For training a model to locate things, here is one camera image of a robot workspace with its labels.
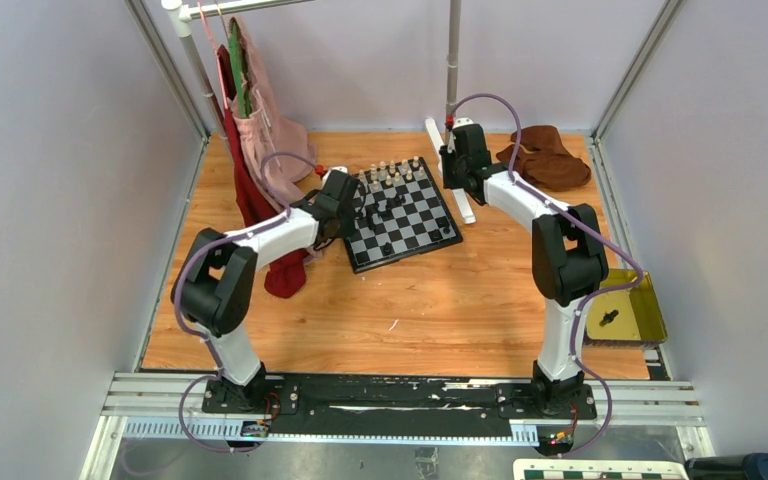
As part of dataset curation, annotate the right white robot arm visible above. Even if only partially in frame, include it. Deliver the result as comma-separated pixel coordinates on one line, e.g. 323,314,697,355
439,117,609,418

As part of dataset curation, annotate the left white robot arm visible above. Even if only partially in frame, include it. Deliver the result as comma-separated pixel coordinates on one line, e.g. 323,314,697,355
171,167,360,413

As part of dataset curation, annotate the white clothes rack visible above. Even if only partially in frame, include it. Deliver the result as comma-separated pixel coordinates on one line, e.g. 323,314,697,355
161,0,479,227

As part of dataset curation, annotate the black white chessboard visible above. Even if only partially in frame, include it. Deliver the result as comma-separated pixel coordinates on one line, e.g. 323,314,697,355
344,156,463,274

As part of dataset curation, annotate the pink hanging garment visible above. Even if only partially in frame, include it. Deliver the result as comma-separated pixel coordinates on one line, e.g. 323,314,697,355
227,16,316,211

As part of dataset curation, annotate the brown cloth pile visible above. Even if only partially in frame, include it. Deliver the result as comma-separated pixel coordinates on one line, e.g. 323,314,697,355
496,125,592,192

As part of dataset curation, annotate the red hanging garment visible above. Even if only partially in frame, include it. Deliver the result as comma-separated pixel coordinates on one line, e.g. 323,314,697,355
216,46,309,298

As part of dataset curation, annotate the green clothes hanger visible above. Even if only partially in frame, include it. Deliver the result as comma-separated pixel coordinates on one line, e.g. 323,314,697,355
229,18,252,118

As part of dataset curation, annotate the black piece in tray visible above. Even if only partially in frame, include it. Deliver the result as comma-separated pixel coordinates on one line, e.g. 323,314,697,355
599,309,619,327

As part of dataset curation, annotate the yellow transparent tray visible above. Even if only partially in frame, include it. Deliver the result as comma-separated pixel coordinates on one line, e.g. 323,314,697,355
584,272,668,349

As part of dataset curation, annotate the dark blue object corner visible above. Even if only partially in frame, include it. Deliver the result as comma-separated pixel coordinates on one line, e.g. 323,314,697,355
684,453,768,480

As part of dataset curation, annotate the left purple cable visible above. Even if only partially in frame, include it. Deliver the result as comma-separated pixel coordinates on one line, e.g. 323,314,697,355
171,150,329,455

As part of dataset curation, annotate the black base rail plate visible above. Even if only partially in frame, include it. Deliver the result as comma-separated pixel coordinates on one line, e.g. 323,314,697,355
201,373,597,439

